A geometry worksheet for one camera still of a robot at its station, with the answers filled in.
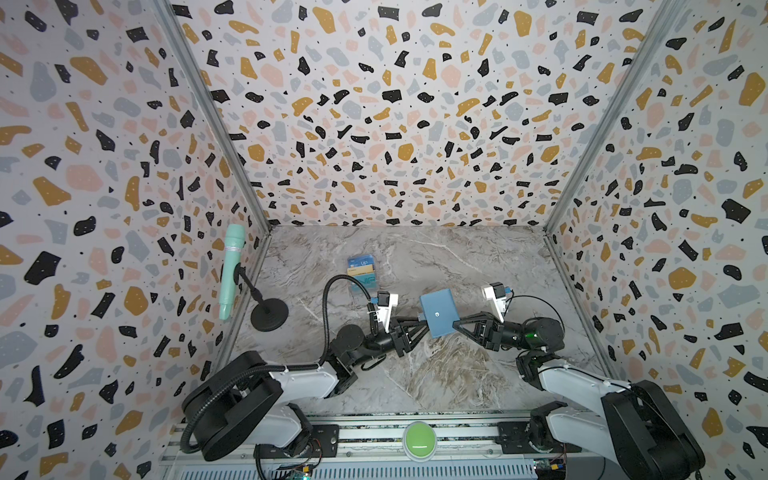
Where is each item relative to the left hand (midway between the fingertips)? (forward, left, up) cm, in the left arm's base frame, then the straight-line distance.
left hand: (433, 323), depth 69 cm
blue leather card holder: (+2, -2, +2) cm, 3 cm away
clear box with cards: (+31, +20, -20) cm, 42 cm away
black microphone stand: (+16, +49, -23) cm, 56 cm away
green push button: (-20, +3, -22) cm, 30 cm away
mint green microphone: (+17, +48, +7) cm, 52 cm away
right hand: (-2, -5, 0) cm, 6 cm away
